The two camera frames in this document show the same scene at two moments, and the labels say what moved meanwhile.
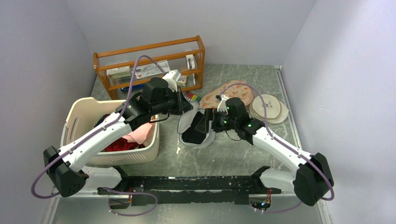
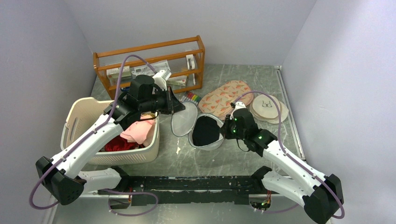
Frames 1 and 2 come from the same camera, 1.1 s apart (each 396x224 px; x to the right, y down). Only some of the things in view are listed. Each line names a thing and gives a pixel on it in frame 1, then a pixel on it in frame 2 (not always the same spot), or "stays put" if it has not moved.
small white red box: [182, 80] stays put
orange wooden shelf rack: [180, 61] stays put
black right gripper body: [212, 115] → [230, 130]
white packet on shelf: [152, 71] stays put
